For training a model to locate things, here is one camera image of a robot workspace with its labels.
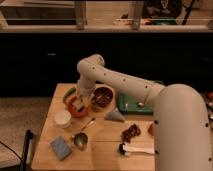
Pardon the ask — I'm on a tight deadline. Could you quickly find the wooden whiteboard eraser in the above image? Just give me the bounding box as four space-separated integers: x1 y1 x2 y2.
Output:
73 99 85 111

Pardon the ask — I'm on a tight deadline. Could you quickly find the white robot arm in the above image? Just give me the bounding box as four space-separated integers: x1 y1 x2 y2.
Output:
77 54 213 171

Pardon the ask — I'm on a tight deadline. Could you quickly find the orange red bowl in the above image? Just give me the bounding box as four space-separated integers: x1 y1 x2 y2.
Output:
67 96 90 118

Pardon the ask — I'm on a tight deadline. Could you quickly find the dark maroon bowl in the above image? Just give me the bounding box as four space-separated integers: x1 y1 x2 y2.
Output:
92 87 113 108

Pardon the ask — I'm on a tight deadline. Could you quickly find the green pepper toy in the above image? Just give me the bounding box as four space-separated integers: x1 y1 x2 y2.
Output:
62 87 76 104

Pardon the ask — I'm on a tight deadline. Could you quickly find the white cup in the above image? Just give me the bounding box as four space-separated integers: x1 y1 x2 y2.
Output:
54 110 71 129

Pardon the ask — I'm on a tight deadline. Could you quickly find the grey cloth piece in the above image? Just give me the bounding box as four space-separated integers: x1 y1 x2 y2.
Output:
105 108 125 122

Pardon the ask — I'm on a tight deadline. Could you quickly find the green plastic tray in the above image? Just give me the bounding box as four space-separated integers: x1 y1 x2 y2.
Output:
117 79 164 116

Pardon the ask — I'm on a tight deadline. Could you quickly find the metal measuring cup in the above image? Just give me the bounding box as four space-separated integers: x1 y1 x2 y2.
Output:
71 118 95 151

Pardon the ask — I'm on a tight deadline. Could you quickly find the dark red grapes toy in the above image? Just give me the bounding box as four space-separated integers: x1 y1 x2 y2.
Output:
121 124 141 143

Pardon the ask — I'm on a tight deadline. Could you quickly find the blue sponge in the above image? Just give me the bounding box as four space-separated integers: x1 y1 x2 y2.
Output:
50 137 72 161

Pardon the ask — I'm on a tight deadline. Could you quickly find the orange fruit toy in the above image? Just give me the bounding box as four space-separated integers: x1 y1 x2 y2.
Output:
148 123 154 136

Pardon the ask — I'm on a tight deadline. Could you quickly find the white handled dish brush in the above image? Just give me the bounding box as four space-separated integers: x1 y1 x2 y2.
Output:
118 143 155 156

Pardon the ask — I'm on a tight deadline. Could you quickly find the black chair frame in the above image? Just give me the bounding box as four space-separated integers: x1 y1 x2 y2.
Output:
20 130 34 171

